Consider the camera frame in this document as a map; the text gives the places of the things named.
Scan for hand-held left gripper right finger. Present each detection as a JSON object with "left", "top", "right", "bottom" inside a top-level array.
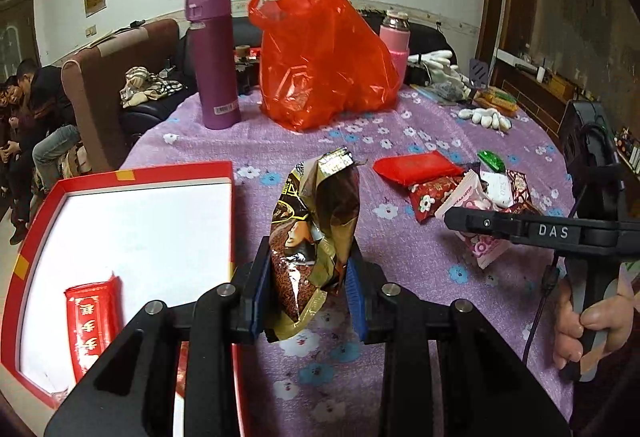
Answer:
[{"left": 345, "top": 257, "right": 571, "bottom": 437}]

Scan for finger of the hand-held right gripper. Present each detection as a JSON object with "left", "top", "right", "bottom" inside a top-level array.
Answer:
[{"left": 444, "top": 207, "right": 531, "bottom": 245}]

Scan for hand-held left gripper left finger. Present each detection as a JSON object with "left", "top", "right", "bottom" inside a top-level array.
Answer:
[{"left": 44, "top": 237, "right": 273, "bottom": 437}]

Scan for pink snack packet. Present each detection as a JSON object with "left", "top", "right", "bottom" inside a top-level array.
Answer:
[{"left": 435, "top": 169, "right": 511, "bottom": 270}]

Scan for green snack packet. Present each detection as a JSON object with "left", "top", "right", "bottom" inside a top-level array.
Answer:
[{"left": 477, "top": 150, "right": 507, "bottom": 172}]

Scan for brown gold snack packet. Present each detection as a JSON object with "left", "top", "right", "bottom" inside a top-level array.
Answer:
[{"left": 269, "top": 147, "right": 368, "bottom": 343}]

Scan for red gift box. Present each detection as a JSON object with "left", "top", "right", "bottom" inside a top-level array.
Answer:
[{"left": 0, "top": 162, "right": 251, "bottom": 437}]

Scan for red gold-print snack packet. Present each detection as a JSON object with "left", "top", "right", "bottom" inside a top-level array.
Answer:
[{"left": 64, "top": 274, "right": 123, "bottom": 383}]

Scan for person's right hand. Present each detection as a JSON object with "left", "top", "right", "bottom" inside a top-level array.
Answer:
[{"left": 554, "top": 262, "right": 636, "bottom": 380}]

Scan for dark red snack packet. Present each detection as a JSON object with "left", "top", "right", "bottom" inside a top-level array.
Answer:
[{"left": 507, "top": 169, "right": 541, "bottom": 215}]

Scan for purple floral tablecloth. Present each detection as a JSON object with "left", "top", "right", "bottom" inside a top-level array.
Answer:
[{"left": 117, "top": 84, "right": 576, "bottom": 437}]

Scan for red floral snack packet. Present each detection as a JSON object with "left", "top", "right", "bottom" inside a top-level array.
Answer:
[{"left": 407, "top": 177, "right": 468, "bottom": 224}]

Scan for plain red snack packet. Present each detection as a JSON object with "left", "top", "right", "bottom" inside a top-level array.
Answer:
[{"left": 373, "top": 150, "right": 465, "bottom": 185}]

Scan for white glove on table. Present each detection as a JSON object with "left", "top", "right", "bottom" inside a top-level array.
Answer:
[{"left": 459, "top": 108, "right": 512, "bottom": 132}]

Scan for orange snack packet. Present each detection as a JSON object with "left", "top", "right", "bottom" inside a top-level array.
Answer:
[{"left": 475, "top": 87, "right": 518, "bottom": 112}]

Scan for clear bag of dark bits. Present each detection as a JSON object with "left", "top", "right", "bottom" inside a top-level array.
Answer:
[{"left": 434, "top": 84, "right": 471, "bottom": 105}]

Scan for wooden cabinet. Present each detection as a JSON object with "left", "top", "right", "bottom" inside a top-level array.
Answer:
[{"left": 492, "top": 48, "right": 640, "bottom": 172}]

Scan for white work gloves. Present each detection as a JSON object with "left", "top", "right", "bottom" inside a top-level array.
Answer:
[{"left": 407, "top": 49, "right": 473, "bottom": 98}]

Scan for pink thermos bottle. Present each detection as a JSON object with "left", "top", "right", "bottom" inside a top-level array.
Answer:
[{"left": 378, "top": 9, "right": 411, "bottom": 88}]

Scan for red plastic bag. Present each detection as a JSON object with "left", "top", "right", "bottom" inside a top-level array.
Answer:
[{"left": 248, "top": 0, "right": 401, "bottom": 132}]

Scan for plaid cloth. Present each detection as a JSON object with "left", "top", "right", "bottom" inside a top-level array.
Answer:
[{"left": 120, "top": 67, "right": 187, "bottom": 108}]

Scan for purple thermos bottle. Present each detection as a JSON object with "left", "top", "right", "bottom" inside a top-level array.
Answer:
[{"left": 185, "top": 0, "right": 242, "bottom": 130}]

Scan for brown sofa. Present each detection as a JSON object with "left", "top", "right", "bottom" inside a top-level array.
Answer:
[{"left": 61, "top": 19, "right": 196, "bottom": 172}]

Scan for dark wooden door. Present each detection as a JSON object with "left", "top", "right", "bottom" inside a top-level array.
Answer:
[{"left": 0, "top": 0, "right": 38, "bottom": 82}]

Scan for black cable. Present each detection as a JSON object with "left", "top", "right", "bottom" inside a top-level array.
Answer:
[{"left": 522, "top": 252, "right": 561, "bottom": 365}]

